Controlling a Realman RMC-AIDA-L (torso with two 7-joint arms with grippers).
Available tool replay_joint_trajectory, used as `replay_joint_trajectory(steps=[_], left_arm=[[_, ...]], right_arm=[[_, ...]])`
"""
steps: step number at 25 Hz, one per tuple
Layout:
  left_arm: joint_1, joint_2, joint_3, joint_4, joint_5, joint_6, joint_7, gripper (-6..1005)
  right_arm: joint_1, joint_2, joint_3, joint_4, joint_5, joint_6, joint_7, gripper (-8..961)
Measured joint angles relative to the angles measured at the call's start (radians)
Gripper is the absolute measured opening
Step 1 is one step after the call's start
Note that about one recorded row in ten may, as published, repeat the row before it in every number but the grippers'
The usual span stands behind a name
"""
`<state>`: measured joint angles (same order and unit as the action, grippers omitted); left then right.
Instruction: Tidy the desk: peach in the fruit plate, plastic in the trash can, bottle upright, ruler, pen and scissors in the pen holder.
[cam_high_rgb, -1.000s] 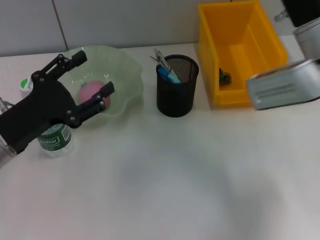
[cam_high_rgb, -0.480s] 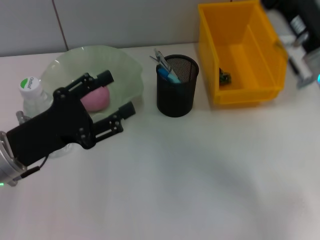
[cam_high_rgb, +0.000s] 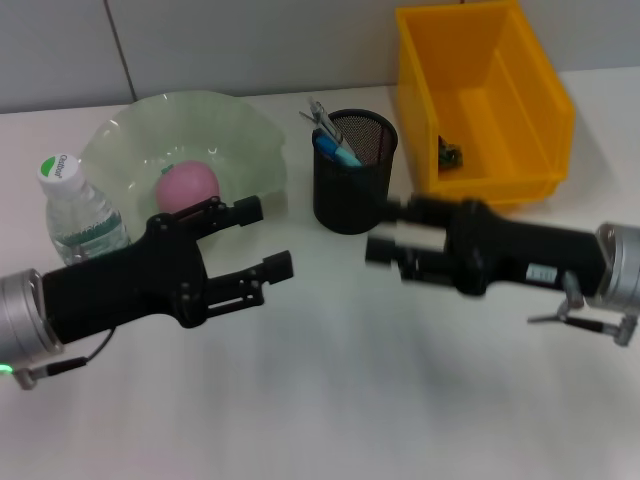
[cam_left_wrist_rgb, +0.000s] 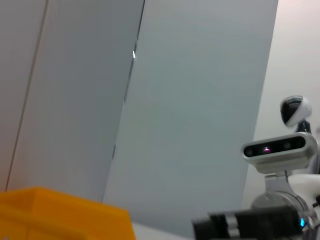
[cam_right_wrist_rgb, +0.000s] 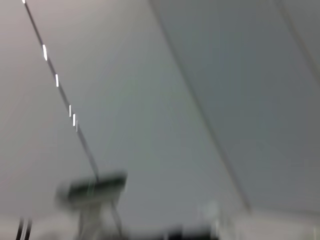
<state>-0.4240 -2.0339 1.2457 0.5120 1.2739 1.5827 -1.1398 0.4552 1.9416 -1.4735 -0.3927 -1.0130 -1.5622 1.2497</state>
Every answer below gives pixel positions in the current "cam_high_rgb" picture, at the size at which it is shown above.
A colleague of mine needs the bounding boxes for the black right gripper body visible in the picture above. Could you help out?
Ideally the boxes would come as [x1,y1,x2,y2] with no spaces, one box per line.
[447,199,609,297]

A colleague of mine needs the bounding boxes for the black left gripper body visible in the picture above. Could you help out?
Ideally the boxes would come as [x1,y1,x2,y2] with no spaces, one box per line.
[42,212,211,346]

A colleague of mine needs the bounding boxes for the green plastic wrapper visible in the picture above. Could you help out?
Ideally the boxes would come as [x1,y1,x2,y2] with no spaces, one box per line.
[438,135,464,171]

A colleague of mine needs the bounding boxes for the pink peach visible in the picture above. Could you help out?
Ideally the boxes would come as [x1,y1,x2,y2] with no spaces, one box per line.
[154,159,221,214]

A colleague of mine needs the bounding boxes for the clear plastic water bottle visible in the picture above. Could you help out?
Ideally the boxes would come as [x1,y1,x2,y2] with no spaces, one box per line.
[37,152,132,266]

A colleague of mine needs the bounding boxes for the blue scissors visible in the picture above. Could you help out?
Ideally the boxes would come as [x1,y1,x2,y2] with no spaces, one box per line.
[313,129,362,168]

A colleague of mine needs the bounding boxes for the silver pen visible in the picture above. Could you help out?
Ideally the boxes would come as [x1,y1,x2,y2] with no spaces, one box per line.
[307,97,346,146]

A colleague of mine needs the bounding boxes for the black mesh pen holder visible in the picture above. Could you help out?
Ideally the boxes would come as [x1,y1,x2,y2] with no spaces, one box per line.
[312,109,400,235]

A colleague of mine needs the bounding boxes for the green glass fruit plate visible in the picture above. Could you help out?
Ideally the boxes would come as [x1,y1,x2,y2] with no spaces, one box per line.
[79,89,290,251]

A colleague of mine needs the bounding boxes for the yellow plastic bin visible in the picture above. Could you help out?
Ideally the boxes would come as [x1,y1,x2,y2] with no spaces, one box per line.
[395,0,576,209]

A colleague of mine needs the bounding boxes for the right gripper cable with plug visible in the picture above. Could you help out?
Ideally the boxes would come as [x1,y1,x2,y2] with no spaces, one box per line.
[527,272,636,346]

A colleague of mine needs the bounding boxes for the gripper cable with plug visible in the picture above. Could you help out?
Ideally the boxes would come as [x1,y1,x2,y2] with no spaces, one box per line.
[12,327,119,391]
[527,272,636,346]

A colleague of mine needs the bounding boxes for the left gripper cable with plug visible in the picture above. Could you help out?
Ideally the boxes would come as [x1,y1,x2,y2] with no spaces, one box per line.
[12,327,119,391]

